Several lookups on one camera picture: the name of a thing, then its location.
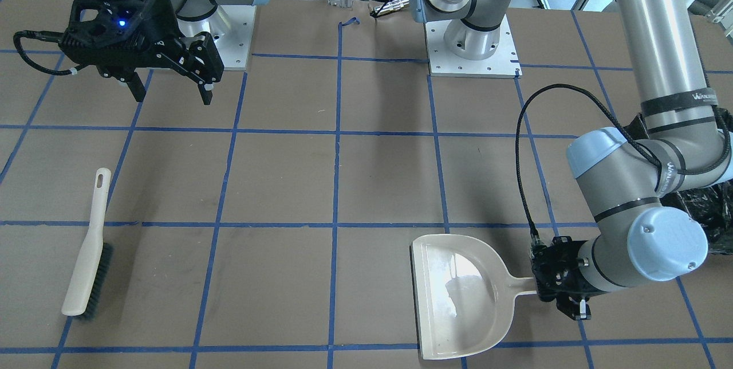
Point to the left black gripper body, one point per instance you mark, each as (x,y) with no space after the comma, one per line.
(567,281)

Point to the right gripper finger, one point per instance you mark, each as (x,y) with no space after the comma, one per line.
(136,86)
(206,91)

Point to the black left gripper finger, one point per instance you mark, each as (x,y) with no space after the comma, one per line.
(578,309)

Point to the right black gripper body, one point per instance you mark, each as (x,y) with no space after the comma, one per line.
(162,24)

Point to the beige plastic dustpan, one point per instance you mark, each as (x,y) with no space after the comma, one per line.
(464,295)

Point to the beige hand brush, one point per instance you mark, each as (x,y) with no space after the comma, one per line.
(89,254)

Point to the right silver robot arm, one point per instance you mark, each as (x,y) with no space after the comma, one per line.
(194,10)

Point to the black lined trash bin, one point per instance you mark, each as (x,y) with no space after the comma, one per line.
(712,208)

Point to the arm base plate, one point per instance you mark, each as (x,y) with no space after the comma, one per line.
(455,50)
(232,28)

